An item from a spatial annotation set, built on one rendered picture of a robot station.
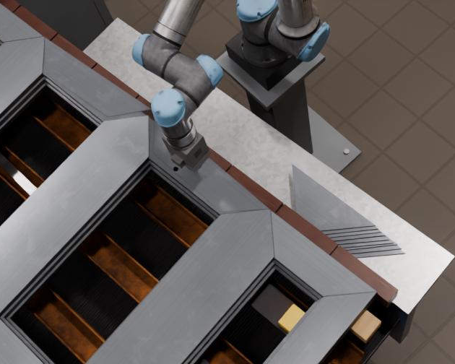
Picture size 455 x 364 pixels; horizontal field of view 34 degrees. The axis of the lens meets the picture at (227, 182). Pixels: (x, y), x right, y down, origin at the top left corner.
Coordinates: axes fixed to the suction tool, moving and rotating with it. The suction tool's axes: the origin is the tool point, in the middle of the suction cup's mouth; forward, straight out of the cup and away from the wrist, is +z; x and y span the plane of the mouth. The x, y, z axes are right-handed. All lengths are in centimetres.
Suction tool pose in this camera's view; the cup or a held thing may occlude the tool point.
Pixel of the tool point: (194, 162)
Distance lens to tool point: 190.0
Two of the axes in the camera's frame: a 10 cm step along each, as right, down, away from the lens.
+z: 1.6, 4.0, 9.0
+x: 6.3, -7.4, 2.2
